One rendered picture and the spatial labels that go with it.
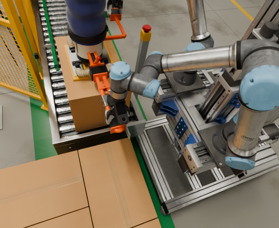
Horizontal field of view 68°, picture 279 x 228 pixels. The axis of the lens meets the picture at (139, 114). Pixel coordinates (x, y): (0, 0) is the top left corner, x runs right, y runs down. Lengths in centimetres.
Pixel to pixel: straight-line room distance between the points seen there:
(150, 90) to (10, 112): 201
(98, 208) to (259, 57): 121
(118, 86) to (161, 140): 132
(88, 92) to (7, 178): 77
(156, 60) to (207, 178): 143
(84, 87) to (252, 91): 98
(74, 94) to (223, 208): 170
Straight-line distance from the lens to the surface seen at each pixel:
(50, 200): 151
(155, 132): 208
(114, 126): 100
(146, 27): 174
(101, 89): 115
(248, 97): 66
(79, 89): 134
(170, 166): 197
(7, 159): 232
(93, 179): 150
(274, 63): 67
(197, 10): 131
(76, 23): 124
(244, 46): 76
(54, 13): 279
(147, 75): 79
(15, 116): 253
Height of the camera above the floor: 199
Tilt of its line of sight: 55 degrees down
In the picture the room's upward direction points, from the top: 14 degrees clockwise
